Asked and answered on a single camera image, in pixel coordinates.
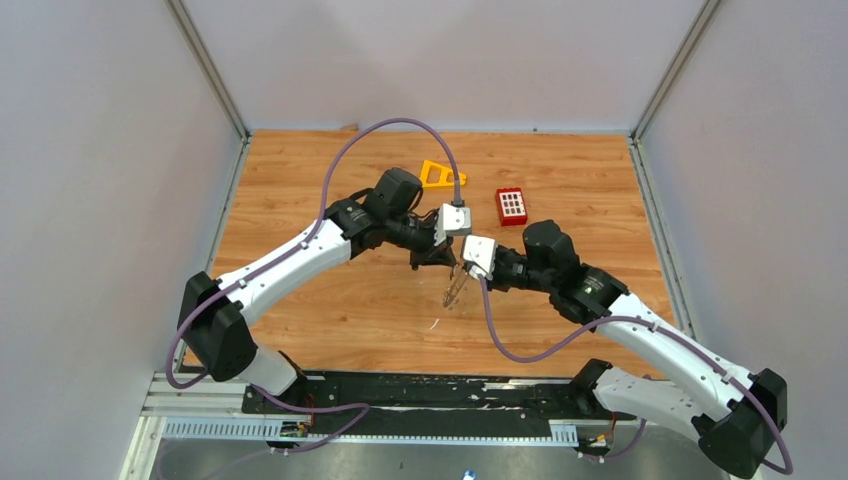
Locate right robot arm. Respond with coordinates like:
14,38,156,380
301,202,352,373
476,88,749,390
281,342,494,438
463,220,794,479

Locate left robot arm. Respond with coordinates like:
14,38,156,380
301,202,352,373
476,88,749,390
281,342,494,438
178,167,471,413

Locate red toy window block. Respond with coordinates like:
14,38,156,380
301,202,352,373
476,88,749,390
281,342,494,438
495,187,528,227

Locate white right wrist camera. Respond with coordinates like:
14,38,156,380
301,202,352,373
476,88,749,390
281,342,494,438
461,235,498,281

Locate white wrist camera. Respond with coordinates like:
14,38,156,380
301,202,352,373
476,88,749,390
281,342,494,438
461,235,498,281
434,203,472,246

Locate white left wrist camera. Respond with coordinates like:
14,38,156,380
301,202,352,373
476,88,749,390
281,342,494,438
434,203,472,246

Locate yellow triangular toy frame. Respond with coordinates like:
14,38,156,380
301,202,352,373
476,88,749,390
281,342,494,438
418,160,467,190

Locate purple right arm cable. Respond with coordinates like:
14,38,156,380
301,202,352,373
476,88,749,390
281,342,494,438
479,278,794,477

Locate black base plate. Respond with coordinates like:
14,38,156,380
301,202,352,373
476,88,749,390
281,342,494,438
280,370,633,439

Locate white slotted cable duct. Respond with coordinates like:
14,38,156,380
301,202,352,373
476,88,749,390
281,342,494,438
162,417,580,448

